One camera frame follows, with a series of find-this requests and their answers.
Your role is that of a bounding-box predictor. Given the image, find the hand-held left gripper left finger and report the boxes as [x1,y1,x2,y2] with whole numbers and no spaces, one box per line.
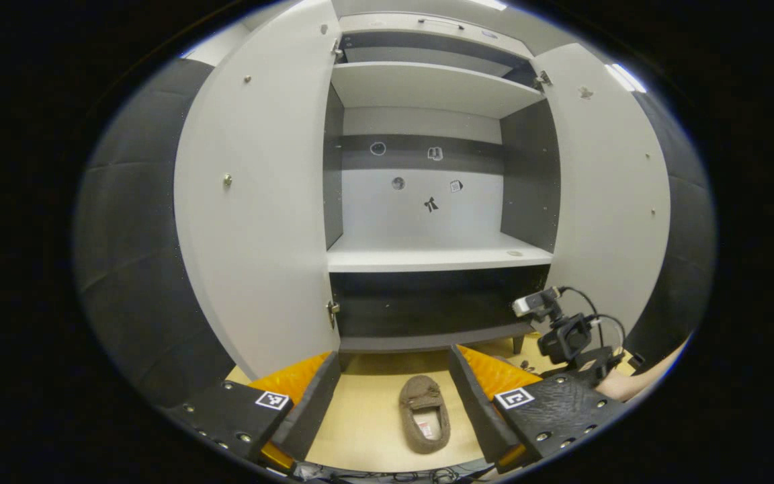
[162,351,341,471]

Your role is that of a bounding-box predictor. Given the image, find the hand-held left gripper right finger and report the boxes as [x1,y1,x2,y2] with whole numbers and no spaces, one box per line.
[447,345,630,475]

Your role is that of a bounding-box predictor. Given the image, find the brown fuzzy shoe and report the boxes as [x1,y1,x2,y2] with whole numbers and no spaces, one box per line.
[398,375,452,454]

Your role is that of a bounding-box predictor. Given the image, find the white shoe cabinet door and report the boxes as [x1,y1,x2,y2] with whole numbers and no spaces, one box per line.
[535,44,671,337]
[173,0,342,380]

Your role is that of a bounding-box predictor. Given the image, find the white and grey shoe cabinet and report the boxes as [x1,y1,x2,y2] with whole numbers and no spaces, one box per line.
[323,12,562,355]

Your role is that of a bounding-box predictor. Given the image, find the white cabinet shelf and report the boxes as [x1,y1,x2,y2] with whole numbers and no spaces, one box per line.
[327,232,554,273]
[331,62,547,120]

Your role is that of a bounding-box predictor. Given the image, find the black quilted backdrop cloth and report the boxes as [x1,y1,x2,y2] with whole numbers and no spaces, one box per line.
[75,59,237,407]
[619,91,717,367]

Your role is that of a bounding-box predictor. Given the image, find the small ceiling light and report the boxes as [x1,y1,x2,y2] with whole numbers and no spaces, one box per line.
[605,63,646,93]

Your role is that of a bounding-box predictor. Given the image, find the black cable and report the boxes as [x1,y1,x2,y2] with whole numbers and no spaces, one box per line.
[562,287,626,350]

